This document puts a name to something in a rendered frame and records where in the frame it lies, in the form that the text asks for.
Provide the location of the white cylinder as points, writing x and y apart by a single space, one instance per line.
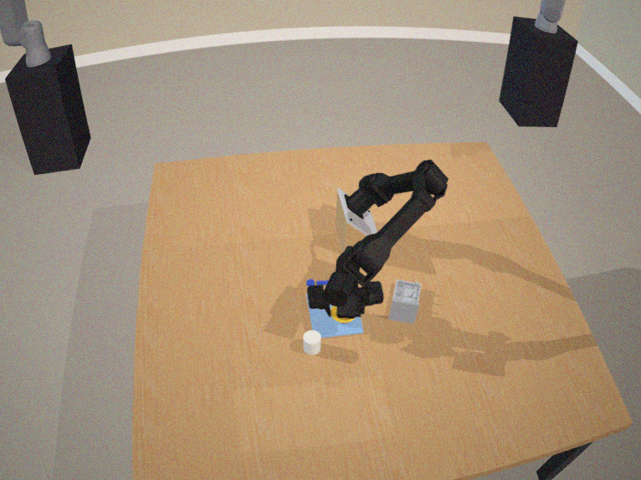
312 342

